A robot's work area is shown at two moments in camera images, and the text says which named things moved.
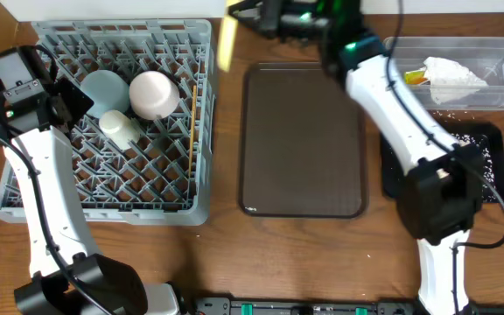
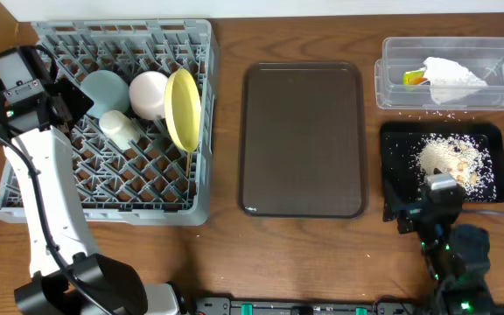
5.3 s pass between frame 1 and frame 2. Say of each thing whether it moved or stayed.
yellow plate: moved
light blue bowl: stayed
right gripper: moved
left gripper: stayed
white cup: stayed
